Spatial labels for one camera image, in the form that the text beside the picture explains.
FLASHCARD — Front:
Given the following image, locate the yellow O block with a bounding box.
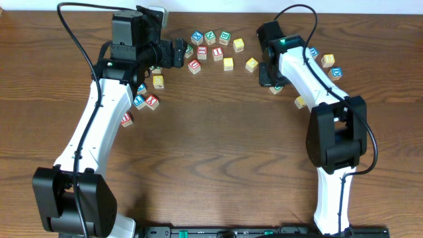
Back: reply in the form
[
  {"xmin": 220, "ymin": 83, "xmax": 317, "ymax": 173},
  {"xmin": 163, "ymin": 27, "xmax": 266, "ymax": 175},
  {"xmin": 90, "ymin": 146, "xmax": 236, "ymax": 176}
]
[{"xmin": 245, "ymin": 58, "xmax": 259, "ymax": 73}]

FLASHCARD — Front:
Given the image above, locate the yellow K block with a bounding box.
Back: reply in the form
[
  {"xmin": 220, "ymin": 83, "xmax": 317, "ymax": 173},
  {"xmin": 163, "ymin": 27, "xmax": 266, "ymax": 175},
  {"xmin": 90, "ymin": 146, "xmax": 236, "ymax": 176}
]
[{"xmin": 295, "ymin": 96, "xmax": 307, "ymax": 109}]

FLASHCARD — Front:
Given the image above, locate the green F block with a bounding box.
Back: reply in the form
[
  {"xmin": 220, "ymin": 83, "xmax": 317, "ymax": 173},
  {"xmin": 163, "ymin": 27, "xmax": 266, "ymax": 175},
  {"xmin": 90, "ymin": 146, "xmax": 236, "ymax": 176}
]
[{"xmin": 184, "ymin": 45, "xmax": 194, "ymax": 59}]

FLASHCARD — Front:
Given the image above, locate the red U block centre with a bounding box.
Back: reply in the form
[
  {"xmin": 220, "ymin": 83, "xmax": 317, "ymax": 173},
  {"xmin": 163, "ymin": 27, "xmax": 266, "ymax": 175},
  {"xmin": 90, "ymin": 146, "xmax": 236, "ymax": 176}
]
[{"xmin": 188, "ymin": 59, "xmax": 201, "ymax": 75}]

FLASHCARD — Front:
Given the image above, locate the yellow C block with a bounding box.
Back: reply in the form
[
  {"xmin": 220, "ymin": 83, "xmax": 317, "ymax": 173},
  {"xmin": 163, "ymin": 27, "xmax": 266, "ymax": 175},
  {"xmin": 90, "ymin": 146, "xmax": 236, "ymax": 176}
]
[{"xmin": 233, "ymin": 38, "xmax": 245, "ymax": 52}]

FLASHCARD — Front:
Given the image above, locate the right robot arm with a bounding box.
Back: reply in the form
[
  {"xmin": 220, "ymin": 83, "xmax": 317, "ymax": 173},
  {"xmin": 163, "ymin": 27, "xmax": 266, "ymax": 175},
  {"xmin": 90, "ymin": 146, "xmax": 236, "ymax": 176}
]
[{"xmin": 256, "ymin": 20, "xmax": 367, "ymax": 235}]

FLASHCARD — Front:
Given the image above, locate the yellow S block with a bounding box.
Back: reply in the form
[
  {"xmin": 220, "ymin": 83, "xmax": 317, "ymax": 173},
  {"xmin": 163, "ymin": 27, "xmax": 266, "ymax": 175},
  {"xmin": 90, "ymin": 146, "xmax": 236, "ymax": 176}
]
[{"xmin": 223, "ymin": 58, "xmax": 234, "ymax": 71}]

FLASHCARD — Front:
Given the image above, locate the blue X block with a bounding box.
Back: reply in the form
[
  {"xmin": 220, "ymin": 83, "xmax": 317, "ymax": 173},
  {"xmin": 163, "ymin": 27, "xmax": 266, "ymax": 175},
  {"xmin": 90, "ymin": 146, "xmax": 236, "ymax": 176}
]
[{"xmin": 191, "ymin": 30, "xmax": 204, "ymax": 46}]

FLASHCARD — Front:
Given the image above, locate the red i block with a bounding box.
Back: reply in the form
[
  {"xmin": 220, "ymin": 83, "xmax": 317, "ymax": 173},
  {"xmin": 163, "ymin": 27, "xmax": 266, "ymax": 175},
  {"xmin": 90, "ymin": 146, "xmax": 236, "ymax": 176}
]
[
  {"xmin": 211, "ymin": 47, "xmax": 223, "ymax": 61},
  {"xmin": 197, "ymin": 46, "xmax": 208, "ymax": 60}
]

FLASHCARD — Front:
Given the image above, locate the blue D block upper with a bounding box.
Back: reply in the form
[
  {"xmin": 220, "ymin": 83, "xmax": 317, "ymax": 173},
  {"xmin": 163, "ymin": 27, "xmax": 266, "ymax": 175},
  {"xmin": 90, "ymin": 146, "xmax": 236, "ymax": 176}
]
[{"xmin": 309, "ymin": 47, "xmax": 319, "ymax": 60}]

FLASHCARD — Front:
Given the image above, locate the red Y block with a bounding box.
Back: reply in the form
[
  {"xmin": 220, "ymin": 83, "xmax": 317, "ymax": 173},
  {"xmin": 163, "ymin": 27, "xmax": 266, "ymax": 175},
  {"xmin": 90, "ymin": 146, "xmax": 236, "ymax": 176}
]
[{"xmin": 145, "ymin": 95, "xmax": 160, "ymax": 110}]

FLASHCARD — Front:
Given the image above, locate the blue d block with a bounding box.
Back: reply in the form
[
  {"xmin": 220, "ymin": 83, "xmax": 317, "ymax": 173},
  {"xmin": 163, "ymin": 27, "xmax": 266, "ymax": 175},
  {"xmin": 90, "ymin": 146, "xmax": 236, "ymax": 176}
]
[
  {"xmin": 328, "ymin": 67, "xmax": 343, "ymax": 81},
  {"xmin": 309, "ymin": 47, "xmax": 319, "ymax": 60}
]

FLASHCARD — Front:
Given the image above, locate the blue 2 block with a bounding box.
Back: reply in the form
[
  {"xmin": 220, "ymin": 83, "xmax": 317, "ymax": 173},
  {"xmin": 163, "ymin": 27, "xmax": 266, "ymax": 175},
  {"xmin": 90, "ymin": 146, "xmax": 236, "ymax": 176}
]
[{"xmin": 137, "ymin": 83, "xmax": 147, "ymax": 95}]

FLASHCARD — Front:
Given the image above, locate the green R block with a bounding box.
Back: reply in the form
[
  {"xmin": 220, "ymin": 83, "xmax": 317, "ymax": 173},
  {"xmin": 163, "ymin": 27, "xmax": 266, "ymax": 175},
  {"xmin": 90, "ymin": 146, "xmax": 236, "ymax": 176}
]
[{"xmin": 150, "ymin": 66, "xmax": 162, "ymax": 74}]

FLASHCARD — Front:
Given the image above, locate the red u block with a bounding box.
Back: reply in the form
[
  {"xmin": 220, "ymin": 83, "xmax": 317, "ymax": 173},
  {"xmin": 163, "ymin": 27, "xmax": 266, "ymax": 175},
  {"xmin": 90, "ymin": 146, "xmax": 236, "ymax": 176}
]
[
  {"xmin": 188, "ymin": 59, "xmax": 201, "ymax": 75},
  {"xmin": 121, "ymin": 112, "xmax": 133, "ymax": 127}
]

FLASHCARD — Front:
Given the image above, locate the yellow 8 block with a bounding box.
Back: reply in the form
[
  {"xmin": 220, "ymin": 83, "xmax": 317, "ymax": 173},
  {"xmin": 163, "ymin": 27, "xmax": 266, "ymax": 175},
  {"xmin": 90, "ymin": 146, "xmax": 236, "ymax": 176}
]
[{"xmin": 321, "ymin": 54, "xmax": 335, "ymax": 68}]

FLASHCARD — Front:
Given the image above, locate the green 7 block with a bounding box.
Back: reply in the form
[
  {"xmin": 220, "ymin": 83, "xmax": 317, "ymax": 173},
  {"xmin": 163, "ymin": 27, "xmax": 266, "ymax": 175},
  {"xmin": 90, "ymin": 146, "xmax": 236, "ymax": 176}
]
[{"xmin": 270, "ymin": 87, "xmax": 283, "ymax": 95}]

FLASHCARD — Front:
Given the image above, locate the green B block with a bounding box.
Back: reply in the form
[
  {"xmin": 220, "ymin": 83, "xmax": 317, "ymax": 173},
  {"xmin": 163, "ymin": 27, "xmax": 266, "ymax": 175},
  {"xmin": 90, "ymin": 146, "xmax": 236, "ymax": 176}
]
[{"xmin": 219, "ymin": 31, "xmax": 231, "ymax": 46}]

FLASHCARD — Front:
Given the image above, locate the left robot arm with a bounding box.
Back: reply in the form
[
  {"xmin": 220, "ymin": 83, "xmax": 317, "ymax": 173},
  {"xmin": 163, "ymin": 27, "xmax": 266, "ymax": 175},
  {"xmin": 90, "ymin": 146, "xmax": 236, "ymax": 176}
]
[{"xmin": 32, "ymin": 6, "xmax": 187, "ymax": 237}]

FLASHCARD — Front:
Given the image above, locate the green N block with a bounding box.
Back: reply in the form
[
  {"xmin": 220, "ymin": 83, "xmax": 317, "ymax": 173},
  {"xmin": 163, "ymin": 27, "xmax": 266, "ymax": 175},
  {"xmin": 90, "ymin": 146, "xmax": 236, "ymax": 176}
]
[{"xmin": 204, "ymin": 30, "xmax": 216, "ymax": 45}]

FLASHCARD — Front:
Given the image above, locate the yellow block near 2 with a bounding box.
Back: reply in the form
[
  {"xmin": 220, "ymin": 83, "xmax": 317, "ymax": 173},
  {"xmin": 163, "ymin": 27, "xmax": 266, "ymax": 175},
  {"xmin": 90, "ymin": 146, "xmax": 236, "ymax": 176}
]
[{"xmin": 153, "ymin": 75, "xmax": 164, "ymax": 89}]

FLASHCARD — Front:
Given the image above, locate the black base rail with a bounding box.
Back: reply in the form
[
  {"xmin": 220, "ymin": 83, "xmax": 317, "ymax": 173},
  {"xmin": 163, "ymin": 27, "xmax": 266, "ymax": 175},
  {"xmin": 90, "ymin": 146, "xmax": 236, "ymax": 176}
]
[{"xmin": 137, "ymin": 225, "xmax": 391, "ymax": 238}]

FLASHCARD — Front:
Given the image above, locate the blue T block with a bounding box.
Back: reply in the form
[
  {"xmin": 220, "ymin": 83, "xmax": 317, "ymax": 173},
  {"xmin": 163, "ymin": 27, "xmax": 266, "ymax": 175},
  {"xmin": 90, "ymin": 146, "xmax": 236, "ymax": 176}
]
[{"xmin": 133, "ymin": 95, "xmax": 146, "ymax": 110}]

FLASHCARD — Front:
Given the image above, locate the blue D block lower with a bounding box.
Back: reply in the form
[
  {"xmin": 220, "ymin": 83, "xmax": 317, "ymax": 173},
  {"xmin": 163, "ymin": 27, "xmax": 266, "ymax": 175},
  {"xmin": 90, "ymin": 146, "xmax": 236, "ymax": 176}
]
[{"xmin": 328, "ymin": 67, "xmax": 343, "ymax": 81}]

